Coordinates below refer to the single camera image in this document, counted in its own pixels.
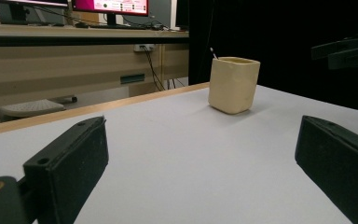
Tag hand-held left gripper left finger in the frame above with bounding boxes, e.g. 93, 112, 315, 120
22, 115, 110, 224

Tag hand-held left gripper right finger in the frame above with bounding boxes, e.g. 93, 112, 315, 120
294, 114, 358, 224

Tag beige square cup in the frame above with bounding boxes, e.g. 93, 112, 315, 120
207, 56, 261, 116

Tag black curtain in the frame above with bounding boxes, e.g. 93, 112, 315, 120
188, 0, 358, 114

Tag wooden desk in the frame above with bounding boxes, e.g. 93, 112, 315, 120
0, 23, 190, 126

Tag white power socket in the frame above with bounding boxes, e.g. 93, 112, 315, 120
132, 43, 157, 53

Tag dark monitor edge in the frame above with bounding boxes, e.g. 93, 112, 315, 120
174, 0, 190, 32

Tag monitor with pink screen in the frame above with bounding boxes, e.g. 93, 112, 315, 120
71, 0, 150, 28

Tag dark rectangular desk handle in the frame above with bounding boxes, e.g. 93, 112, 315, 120
119, 73, 146, 86

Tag black horizontal frame bar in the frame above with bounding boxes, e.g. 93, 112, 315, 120
0, 35, 190, 49

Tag black hanging desk cables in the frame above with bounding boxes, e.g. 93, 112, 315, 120
141, 46, 187, 91

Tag black desktop cables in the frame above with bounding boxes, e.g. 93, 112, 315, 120
117, 18, 172, 32

